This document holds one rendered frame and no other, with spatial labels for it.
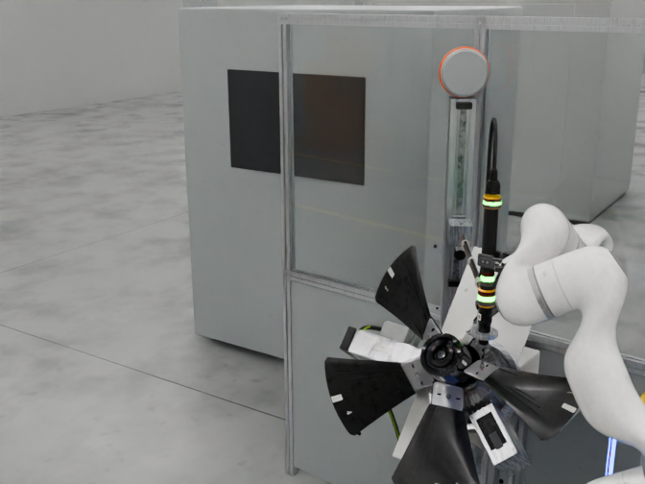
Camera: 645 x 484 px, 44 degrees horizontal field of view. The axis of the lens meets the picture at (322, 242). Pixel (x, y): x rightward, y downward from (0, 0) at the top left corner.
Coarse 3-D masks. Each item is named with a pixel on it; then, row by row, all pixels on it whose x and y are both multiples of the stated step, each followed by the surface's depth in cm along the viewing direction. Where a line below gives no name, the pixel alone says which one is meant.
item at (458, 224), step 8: (456, 216) 266; (464, 216) 266; (448, 224) 265; (456, 224) 260; (464, 224) 260; (448, 232) 264; (456, 232) 258; (464, 232) 258; (448, 240) 264; (456, 240) 259
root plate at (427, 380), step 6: (414, 360) 217; (402, 366) 218; (408, 366) 218; (414, 366) 217; (420, 366) 217; (408, 372) 218; (414, 372) 218; (420, 372) 218; (408, 378) 219; (414, 378) 219; (420, 378) 218; (426, 378) 218; (432, 378) 218; (414, 384) 219; (420, 384) 219; (426, 384) 219; (432, 384) 218
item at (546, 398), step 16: (496, 384) 202; (512, 384) 202; (528, 384) 202; (544, 384) 202; (560, 384) 202; (512, 400) 198; (528, 400) 197; (544, 400) 197; (560, 400) 197; (528, 416) 194; (544, 416) 193; (560, 416) 193; (544, 432) 190
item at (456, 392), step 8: (440, 384) 211; (448, 384) 212; (440, 392) 210; (448, 392) 211; (456, 392) 212; (432, 400) 209; (440, 400) 210; (448, 400) 210; (456, 400) 211; (456, 408) 210
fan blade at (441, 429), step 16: (432, 416) 207; (448, 416) 208; (464, 416) 210; (416, 432) 205; (432, 432) 205; (448, 432) 206; (464, 432) 208; (416, 448) 203; (432, 448) 203; (448, 448) 204; (464, 448) 206; (400, 464) 202; (416, 464) 202; (432, 464) 202; (448, 464) 203; (464, 464) 204; (400, 480) 201; (416, 480) 201; (432, 480) 201; (448, 480) 201; (464, 480) 202
